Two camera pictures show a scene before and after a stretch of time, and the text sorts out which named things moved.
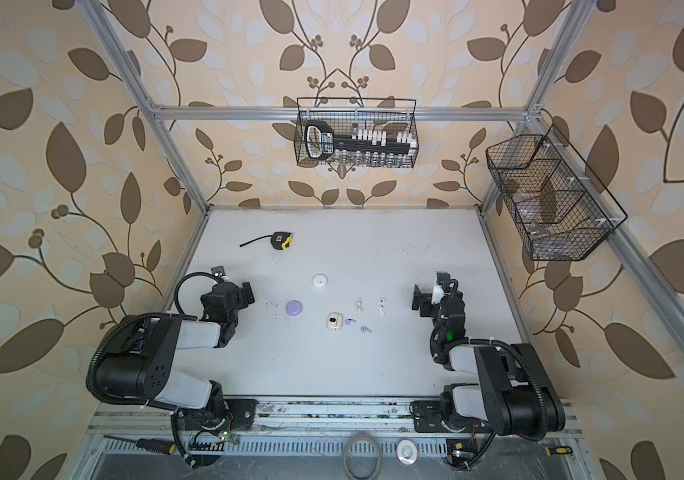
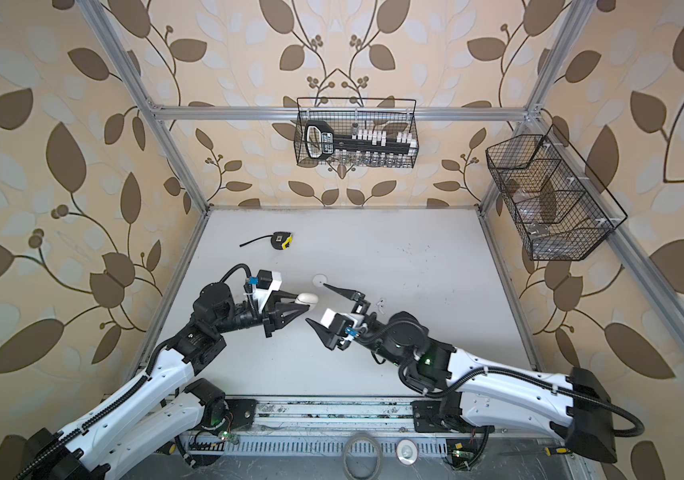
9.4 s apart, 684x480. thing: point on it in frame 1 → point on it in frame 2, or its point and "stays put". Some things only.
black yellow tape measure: [280, 240] stays put
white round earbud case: [319, 280] stays put
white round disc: [407, 452] stays put
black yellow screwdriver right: [560, 450] stays put
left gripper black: [240, 299] → [276, 309]
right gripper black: [427, 305] → [333, 339]
